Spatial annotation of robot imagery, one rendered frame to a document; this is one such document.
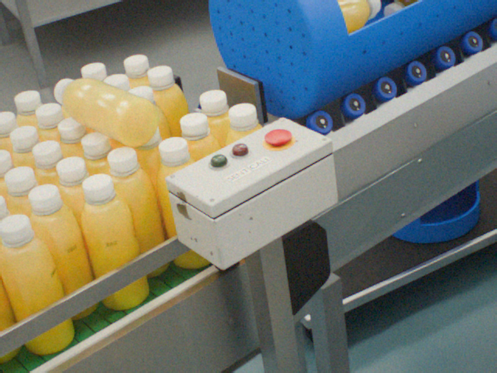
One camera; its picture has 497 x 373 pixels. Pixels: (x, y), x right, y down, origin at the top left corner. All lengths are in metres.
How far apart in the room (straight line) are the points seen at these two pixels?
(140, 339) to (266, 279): 0.19
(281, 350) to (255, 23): 0.53
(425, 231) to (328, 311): 0.87
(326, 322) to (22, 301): 0.72
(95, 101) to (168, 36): 3.20
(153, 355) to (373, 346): 1.27
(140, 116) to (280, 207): 0.23
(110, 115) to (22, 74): 3.17
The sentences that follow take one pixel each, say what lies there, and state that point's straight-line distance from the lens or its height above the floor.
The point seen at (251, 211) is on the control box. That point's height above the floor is 1.06.
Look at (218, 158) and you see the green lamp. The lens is 1.20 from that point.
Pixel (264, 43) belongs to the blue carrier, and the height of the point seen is 1.09.
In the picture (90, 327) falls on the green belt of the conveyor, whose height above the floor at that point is 0.90.
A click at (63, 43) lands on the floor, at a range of 4.69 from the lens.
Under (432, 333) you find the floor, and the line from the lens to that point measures 2.57.
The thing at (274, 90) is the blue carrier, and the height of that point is 1.01.
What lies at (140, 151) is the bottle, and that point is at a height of 1.06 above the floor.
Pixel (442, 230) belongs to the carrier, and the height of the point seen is 0.19.
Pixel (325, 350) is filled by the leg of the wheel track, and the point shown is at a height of 0.47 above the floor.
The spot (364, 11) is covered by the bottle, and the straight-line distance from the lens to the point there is 1.59.
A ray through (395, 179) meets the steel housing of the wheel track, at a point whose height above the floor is 0.79.
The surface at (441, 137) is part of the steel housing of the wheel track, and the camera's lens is 1.74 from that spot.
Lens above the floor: 1.71
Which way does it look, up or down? 32 degrees down
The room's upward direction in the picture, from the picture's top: 9 degrees counter-clockwise
